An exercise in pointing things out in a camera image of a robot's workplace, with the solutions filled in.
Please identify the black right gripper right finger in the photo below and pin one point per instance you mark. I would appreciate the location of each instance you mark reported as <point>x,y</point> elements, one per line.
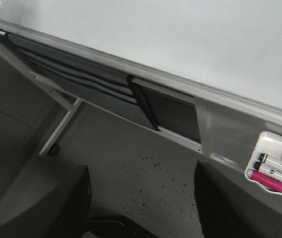
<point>229,206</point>

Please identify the black caster wheel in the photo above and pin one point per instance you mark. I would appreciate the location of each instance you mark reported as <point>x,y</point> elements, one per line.
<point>54,150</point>

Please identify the large white whiteboard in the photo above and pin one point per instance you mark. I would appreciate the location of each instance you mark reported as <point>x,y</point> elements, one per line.
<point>225,51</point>

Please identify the black-capped white marker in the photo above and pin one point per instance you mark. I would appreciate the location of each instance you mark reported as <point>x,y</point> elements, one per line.
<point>268,170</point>
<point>270,161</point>

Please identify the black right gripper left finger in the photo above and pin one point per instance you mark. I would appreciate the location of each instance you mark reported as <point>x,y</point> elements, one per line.
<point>62,213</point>

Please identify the pink highlighter marker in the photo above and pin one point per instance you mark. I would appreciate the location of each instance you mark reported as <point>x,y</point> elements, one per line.
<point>265,180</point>

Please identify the grey metal whiteboard stand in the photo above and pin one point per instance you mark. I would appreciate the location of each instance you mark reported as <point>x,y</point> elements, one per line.
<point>229,124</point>

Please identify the dark grey flat panel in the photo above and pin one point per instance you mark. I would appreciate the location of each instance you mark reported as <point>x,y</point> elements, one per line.
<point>167,108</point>

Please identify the white plastic marker tray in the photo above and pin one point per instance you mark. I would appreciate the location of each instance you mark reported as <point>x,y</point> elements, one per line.
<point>268,143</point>

